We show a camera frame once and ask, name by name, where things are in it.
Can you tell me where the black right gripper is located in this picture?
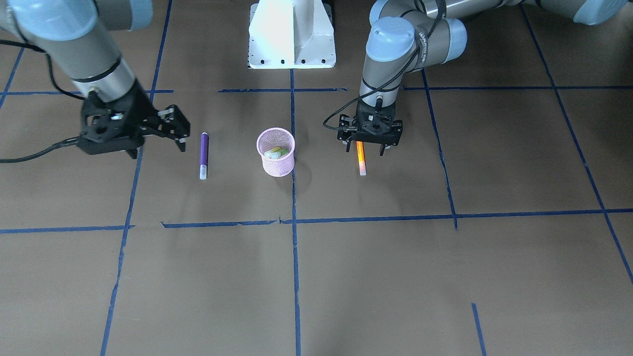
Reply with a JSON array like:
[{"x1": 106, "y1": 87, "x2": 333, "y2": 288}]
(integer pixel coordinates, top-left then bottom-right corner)
[{"x1": 77, "y1": 90, "x2": 191, "y2": 160}]

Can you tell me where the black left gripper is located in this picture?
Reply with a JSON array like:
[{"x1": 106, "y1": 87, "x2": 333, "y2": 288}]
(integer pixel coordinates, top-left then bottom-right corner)
[{"x1": 337, "y1": 102, "x2": 404, "y2": 156}]

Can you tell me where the orange highlighter pen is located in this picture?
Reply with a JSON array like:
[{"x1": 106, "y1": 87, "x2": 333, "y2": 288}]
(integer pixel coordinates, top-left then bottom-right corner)
[{"x1": 356, "y1": 140, "x2": 367, "y2": 177}]

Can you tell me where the purple highlighter pen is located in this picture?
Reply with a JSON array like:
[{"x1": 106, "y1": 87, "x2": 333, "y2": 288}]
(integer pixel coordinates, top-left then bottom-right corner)
[{"x1": 199, "y1": 132, "x2": 209, "y2": 180}]

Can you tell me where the green highlighter pen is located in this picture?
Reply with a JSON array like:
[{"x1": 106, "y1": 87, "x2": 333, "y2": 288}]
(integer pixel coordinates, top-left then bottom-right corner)
[{"x1": 264, "y1": 146, "x2": 289, "y2": 160}]

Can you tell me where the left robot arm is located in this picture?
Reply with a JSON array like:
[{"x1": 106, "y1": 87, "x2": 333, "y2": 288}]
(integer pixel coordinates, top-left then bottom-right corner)
[{"x1": 323, "y1": 0, "x2": 525, "y2": 155}]

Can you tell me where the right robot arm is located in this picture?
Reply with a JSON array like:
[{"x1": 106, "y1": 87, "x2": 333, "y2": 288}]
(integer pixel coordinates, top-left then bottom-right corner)
[{"x1": 1, "y1": 0, "x2": 190, "y2": 164}]

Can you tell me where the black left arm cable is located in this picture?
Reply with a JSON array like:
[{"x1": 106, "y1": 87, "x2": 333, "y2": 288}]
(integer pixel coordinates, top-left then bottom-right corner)
[{"x1": 323, "y1": 0, "x2": 448, "y2": 133}]

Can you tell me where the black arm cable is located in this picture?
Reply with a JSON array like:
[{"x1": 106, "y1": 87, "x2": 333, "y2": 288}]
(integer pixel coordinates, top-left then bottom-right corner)
[
  {"x1": 0, "y1": 40, "x2": 87, "y2": 164},
  {"x1": 323, "y1": 0, "x2": 448, "y2": 133}
]

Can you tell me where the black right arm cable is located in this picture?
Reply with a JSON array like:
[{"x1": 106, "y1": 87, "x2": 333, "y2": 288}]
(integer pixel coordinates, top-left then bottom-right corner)
[{"x1": 0, "y1": 40, "x2": 87, "y2": 164}]

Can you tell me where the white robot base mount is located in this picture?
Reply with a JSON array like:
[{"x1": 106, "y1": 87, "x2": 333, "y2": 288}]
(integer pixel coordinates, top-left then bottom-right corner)
[{"x1": 247, "y1": 0, "x2": 337, "y2": 70}]

